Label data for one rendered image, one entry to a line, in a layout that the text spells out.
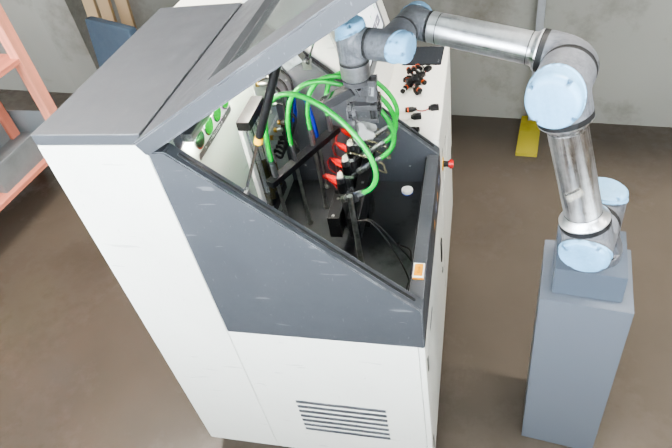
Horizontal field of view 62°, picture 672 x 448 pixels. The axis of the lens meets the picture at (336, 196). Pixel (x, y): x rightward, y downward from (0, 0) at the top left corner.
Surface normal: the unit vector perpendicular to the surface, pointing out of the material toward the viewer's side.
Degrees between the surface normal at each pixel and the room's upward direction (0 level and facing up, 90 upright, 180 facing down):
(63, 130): 0
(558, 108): 82
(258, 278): 90
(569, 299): 0
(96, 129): 0
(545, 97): 82
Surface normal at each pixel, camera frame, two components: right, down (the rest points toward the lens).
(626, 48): -0.33, 0.65
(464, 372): -0.14, -0.76
